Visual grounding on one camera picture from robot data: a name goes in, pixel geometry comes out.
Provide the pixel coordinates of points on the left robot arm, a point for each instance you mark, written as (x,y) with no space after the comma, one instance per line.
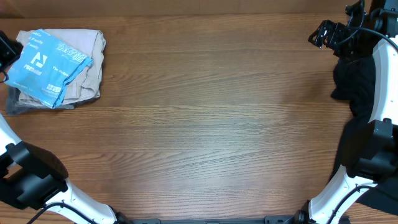
(31,176)

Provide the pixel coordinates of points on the light blue printed t-shirt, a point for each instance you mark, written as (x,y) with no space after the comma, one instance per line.
(46,66)

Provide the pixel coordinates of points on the folded grey garment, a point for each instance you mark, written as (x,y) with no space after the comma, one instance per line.
(15,107)

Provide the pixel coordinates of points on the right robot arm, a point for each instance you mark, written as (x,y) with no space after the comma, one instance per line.
(365,169)

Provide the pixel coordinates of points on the black t-shirt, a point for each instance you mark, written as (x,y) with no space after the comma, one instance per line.
(355,83)

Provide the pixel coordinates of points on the folded beige trousers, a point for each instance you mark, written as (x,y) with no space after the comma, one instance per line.
(86,85)

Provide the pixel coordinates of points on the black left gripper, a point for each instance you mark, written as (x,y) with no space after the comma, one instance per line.
(11,55)

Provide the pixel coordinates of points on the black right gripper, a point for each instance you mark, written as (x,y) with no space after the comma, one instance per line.
(335,30)

